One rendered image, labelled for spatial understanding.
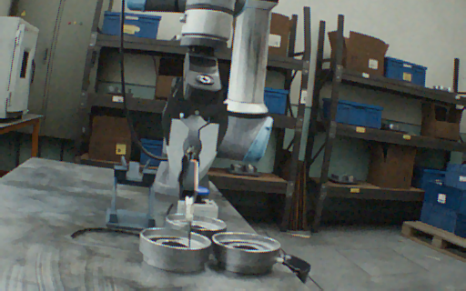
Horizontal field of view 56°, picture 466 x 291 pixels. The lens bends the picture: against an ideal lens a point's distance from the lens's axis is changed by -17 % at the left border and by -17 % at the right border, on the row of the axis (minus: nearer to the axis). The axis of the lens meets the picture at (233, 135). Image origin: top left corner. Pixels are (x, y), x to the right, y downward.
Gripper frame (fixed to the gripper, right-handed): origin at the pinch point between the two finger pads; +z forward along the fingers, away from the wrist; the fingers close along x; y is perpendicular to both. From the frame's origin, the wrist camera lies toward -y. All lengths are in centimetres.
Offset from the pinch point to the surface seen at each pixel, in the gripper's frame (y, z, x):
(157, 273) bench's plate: -9.5, 13.2, 4.3
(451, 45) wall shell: 395, -121, -349
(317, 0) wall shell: 399, -128, -163
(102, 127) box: 348, 22, 28
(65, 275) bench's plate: -16.1, 13.2, 17.3
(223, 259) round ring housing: -5.8, 11.4, -5.5
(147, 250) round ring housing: -6.9, 10.7, 5.7
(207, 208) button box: 19.8, 9.2, -7.0
